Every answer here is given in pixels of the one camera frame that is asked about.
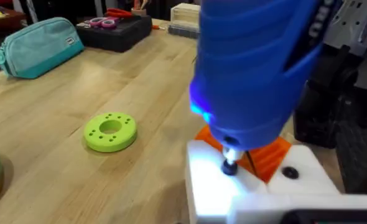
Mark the white orange left gripper left finger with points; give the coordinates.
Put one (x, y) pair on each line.
(208, 183)

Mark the black tool case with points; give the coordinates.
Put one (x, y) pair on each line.
(115, 32)

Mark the green disc with holes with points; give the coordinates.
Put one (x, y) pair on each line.
(110, 132)

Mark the blue electric screwdriver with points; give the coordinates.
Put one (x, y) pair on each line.
(252, 71)

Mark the pink tape roll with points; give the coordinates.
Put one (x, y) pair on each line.
(94, 21)
(109, 22)

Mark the grey compartment box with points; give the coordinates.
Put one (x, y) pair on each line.
(183, 31)

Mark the teal zip bag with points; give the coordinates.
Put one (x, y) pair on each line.
(39, 46)

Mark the clear plastic box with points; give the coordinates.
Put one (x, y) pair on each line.
(186, 14)

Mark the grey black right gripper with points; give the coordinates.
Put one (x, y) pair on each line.
(351, 25)

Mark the wooden cup with tools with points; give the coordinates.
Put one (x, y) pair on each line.
(139, 9)

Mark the white orange left gripper right finger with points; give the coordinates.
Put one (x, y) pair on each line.
(308, 174)

